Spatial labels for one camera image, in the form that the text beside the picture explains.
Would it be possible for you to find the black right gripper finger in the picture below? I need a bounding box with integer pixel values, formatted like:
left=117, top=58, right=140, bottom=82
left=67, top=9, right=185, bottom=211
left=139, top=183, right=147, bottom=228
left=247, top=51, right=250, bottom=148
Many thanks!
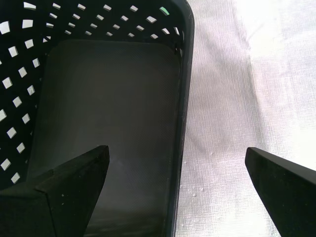
left=244, top=147, right=316, bottom=237
left=0, top=145, right=110, bottom=237

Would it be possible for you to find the black plastic lattice basket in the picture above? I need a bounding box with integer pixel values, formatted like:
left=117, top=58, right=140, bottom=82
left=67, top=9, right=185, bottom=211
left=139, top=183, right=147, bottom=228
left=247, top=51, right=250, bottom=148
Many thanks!
left=0, top=0, right=196, bottom=237

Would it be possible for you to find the white table cover sheet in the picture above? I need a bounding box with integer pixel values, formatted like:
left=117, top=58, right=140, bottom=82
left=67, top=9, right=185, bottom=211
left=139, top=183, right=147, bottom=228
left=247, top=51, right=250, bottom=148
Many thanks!
left=0, top=0, right=316, bottom=237

